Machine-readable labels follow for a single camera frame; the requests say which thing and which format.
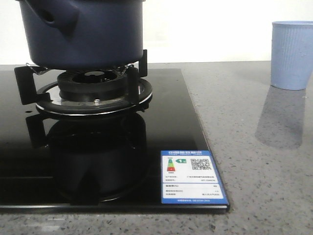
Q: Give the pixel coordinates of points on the right burner with pot support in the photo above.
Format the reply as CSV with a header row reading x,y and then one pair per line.
x,y
88,93

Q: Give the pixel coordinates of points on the light blue ribbed cup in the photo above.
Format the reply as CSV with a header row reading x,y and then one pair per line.
x,y
291,54

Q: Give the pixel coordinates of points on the blue energy label sticker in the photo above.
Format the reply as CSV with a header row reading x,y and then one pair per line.
x,y
190,177

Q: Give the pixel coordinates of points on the black glass gas cooktop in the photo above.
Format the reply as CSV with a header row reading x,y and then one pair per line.
x,y
95,165

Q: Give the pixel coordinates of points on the dark blue cooking pot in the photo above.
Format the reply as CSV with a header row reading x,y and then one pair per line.
x,y
83,34

